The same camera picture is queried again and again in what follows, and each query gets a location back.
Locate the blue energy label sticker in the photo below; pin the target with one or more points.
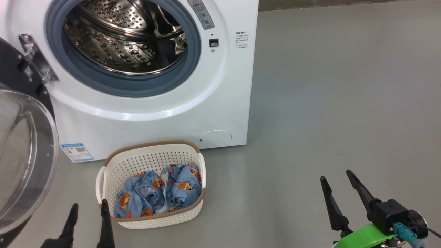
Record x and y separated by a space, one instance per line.
77 152

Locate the small printed text label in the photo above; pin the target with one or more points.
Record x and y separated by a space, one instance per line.
242 39

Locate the grey warning sticker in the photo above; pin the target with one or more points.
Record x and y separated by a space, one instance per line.
203 15

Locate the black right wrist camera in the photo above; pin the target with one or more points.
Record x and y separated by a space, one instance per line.
391 213

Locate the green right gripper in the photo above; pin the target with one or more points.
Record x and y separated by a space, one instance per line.
361 237

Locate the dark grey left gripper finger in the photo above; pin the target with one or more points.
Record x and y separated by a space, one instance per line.
67 234
105 230

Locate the cream perforated laundry basket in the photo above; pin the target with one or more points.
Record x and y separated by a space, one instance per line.
151 160

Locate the white front-load washing machine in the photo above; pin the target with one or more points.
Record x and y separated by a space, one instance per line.
155 110

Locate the black round glass washer door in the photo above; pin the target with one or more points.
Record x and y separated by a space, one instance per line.
24 144

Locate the round white filter cover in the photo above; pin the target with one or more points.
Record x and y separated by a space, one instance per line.
215 138

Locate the metal door hinge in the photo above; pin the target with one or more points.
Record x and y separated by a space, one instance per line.
38 60

